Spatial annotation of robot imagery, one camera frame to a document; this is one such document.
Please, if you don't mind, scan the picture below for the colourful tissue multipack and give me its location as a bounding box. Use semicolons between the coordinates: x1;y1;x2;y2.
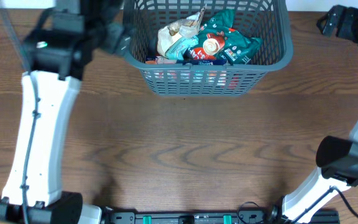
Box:
143;56;229;86

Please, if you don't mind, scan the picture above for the grey plastic lattice basket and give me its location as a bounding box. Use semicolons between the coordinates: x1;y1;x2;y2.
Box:
123;0;293;96

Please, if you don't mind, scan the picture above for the teal wet wipes packet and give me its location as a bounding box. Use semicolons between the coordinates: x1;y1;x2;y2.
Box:
165;36;198;60

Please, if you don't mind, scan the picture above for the beige brown snack pouch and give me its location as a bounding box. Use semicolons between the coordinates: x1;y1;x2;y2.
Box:
157;6;206;58

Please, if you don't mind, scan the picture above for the green coffee sachet bag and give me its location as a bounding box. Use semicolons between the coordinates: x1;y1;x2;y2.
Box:
186;9;262;64

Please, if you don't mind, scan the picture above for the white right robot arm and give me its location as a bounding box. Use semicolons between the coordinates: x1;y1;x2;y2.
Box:
265;5;358;223

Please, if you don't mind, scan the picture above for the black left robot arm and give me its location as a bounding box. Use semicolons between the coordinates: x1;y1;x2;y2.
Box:
0;0;131;223

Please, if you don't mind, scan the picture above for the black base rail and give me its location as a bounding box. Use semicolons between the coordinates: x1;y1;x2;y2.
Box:
101;210;340;224

